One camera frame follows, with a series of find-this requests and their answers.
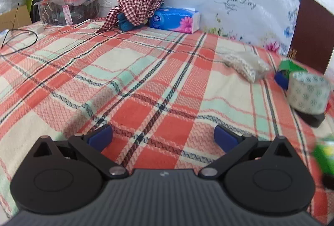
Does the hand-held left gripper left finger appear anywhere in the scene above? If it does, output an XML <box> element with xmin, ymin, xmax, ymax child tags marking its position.
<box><xmin>33</xmin><ymin>125</ymin><xmax>129</xmax><ymax>179</ymax></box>

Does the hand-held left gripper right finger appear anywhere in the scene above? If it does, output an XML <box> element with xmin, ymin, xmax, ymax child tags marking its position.
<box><xmin>200</xmin><ymin>125</ymin><xmax>293</xmax><ymax>179</ymax></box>

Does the clear plastic bag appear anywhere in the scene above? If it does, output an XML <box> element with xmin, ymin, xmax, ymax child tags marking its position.
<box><xmin>222</xmin><ymin>52</ymin><xmax>272</xmax><ymax>83</ymax></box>

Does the black tape roll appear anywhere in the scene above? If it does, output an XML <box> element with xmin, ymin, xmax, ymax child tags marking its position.
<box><xmin>294</xmin><ymin>107</ymin><xmax>326</xmax><ymax>128</ymax></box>

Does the printed clear tape roll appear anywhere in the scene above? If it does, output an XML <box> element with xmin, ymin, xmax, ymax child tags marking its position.
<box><xmin>287</xmin><ymin>71</ymin><xmax>331</xmax><ymax>115</ymax></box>

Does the green box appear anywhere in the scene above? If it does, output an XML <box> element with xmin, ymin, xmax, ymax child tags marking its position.
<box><xmin>312</xmin><ymin>137</ymin><xmax>334</xmax><ymax>187</ymax></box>

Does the blue tape roll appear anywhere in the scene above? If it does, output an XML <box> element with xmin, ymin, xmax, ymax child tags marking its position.
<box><xmin>274</xmin><ymin>69</ymin><xmax>294</xmax><ymax>91</ymax></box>

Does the red plaid blanket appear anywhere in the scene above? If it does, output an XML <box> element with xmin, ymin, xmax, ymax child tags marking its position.
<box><xmin>0</xmin><ymin>17</ymin><xmax>334</xmax><ymax>226</ymax></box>

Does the green white packet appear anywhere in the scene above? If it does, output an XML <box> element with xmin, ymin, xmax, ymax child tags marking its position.
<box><xmin>277</xmin><ymin>59</ymin><xmax>307</xmax><ymax>77</ymax></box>

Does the blue plush toy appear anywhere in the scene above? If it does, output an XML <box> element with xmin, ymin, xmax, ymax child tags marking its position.
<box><xmin>117</xmin><ymin>3</ymin><xmax>165</xmax><ymax>32</ymax></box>

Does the white charger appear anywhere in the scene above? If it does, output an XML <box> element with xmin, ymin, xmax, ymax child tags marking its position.
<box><xmin>27</xmin><ymin>23</ymin><xmax>49</xmax><ymax>33</ymax></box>

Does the blue tissue pack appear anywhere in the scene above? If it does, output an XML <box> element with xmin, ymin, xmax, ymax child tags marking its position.
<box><xmin>149</xmin><ymin>7</ymin><xmax>201</xmax><ymax>34</ymax></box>

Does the floral white cushion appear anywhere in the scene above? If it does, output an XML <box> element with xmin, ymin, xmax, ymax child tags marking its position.
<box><xmin>158</xmin><ymin>0</ymin><xmax>302</xmax><ymax>55</ymax></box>

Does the brown chair back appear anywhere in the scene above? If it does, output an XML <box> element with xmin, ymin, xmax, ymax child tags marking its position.
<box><xmin>287</xmin><ymin>0</ymin><xmax>334</xmax><ymax>75</ymax></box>

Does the black cable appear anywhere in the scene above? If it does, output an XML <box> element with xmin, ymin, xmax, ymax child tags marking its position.
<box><xmin>0</xmin><ymin>0</ymin><xmax>39</xmax><ymax>56</ymax></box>

